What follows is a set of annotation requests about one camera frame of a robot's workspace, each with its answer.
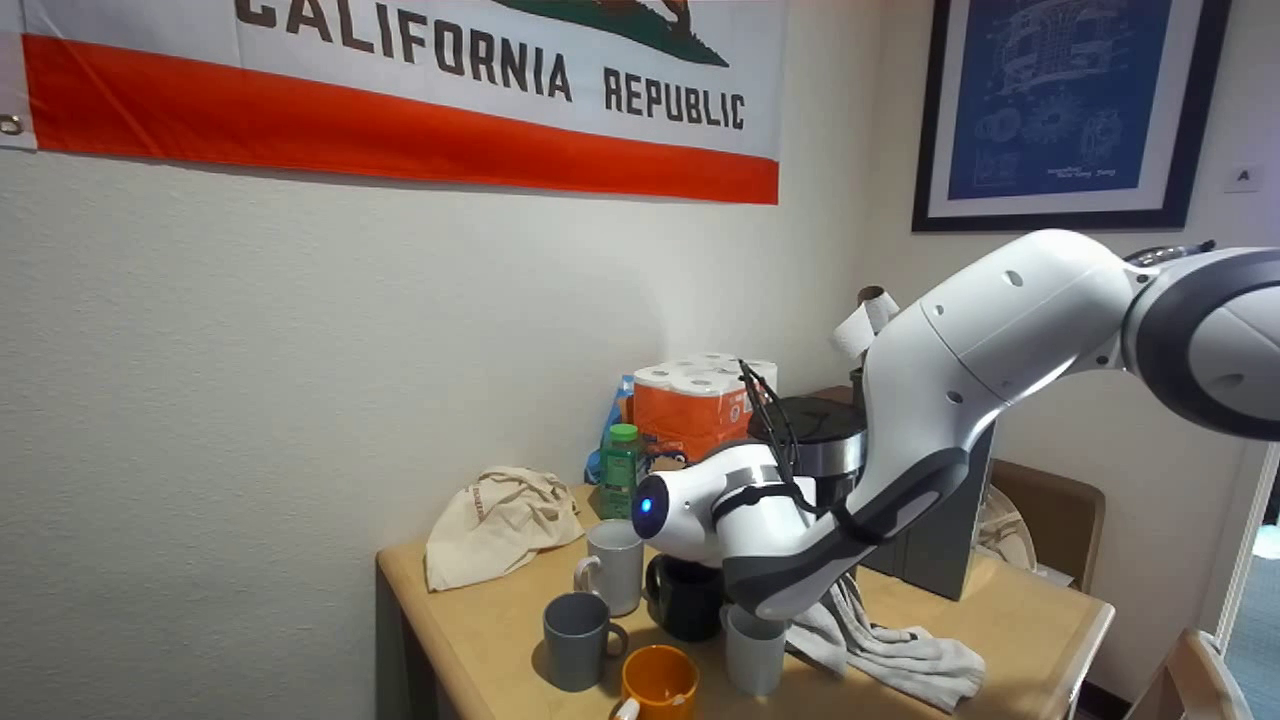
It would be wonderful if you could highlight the nearly empty paper towel roll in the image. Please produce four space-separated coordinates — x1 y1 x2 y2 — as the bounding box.
833 279 908 371

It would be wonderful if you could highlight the slate grey mug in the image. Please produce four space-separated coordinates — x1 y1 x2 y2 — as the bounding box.
536 590 633 695

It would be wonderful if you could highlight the California Republic flag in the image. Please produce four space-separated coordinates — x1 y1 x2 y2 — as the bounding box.
0 0 789 211

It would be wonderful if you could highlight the white grey towel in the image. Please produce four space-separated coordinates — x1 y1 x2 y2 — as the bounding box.
785 575 992 711

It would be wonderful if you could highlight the black mug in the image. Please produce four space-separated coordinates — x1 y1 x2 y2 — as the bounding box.
643 553 732 645

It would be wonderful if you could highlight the light wooden chair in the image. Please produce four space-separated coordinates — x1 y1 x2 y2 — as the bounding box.
1131 624 1257 720

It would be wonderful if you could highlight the pale grey ceramic mug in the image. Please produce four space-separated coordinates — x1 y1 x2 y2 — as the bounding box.
570 517 652 620

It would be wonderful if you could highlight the paper towel pack orange wrap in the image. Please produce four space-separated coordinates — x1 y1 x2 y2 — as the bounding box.
627 353 785 474

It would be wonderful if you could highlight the framed blue blueprint poster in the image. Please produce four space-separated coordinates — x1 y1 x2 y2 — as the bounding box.
908 0 1234 235

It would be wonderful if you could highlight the brown upholstered chair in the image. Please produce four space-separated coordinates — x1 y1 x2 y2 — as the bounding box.
985 455 1112 593

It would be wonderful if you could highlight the white printed mug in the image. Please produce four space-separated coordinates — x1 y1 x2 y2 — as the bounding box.
714 606 792 699

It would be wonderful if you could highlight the green plastic bottle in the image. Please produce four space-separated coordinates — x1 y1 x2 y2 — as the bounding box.
588 419 652 525

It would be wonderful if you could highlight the white door frame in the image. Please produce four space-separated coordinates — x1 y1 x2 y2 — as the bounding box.
1195 438 1280 645

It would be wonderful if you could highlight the orange mug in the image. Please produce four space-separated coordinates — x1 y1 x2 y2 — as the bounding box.
608 640 705 720

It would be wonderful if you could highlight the blue spray bottle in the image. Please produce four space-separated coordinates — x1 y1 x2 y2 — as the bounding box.
578 371 641 488

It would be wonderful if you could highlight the grey plastic bin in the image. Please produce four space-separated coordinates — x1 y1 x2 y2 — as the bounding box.
871 424 1004 606

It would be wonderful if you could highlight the beige patterned cloth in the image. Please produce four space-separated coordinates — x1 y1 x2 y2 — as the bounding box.
970 486 1037 575

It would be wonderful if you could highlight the beige canvas bag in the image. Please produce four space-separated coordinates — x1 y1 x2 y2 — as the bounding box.
421 461 591 595

